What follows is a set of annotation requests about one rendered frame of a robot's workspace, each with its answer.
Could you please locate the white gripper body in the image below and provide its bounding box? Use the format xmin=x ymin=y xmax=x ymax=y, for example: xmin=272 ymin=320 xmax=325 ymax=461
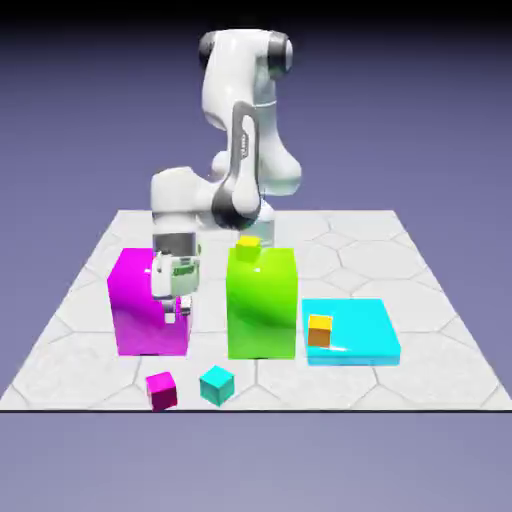
xmin=150 ymin=255 xmax=201 ymax=300

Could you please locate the small yellow cube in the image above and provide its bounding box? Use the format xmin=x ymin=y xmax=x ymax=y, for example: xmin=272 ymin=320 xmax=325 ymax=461
xmin=234 ymin=235 xmax=263 ymax=264

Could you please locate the small magenta cube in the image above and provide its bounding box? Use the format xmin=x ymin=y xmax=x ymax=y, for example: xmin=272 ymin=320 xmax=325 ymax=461
xmin=144 ymin=371 xmax=178 ymax=412

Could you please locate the small cyan cube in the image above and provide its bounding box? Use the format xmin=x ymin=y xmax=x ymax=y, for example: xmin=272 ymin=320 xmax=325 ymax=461
xmin=198 ymin=364 xmax=236 ymax=408

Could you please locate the small orange cube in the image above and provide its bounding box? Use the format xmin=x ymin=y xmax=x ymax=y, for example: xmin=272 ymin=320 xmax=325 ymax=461
xmin=307 ymin=314 xmax=334 ymax=348

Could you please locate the large magenta box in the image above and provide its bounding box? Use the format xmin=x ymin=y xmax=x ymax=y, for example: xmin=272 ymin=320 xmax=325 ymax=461
xmin=106 ymin=247 xmax=191 ymax=357

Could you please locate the large green box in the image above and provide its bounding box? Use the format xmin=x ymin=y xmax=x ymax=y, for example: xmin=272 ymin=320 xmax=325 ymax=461
xmin=225 ymin=246 xmax=299 ymax=360

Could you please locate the large cyan box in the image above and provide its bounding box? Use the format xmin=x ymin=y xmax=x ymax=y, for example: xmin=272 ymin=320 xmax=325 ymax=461
xmin=301 ymin=298 xmax=402 ymax=367

